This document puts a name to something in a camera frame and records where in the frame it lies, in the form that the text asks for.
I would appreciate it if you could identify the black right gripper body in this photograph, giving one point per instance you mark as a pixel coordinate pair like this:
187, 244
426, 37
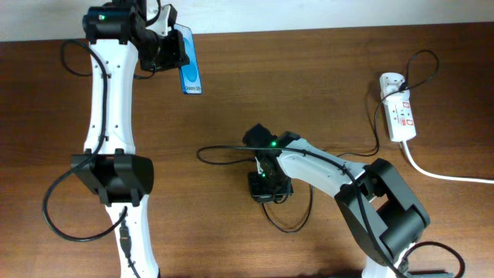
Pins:
265, 185

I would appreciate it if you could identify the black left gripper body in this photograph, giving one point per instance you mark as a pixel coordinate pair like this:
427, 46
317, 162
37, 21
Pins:
163, 52

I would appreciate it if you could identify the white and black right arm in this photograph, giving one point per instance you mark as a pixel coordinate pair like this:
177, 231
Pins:
382, 212

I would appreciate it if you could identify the white power strip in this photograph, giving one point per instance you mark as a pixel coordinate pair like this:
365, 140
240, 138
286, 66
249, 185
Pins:
399, 116

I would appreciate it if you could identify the white charger plug adapter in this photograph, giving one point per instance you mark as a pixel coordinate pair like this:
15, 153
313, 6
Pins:
390, 87

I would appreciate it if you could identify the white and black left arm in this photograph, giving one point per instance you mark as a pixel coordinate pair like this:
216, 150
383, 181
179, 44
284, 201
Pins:
123, 35

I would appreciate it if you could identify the blue Galaxy smartphone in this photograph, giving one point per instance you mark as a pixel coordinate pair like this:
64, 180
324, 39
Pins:
189, 74

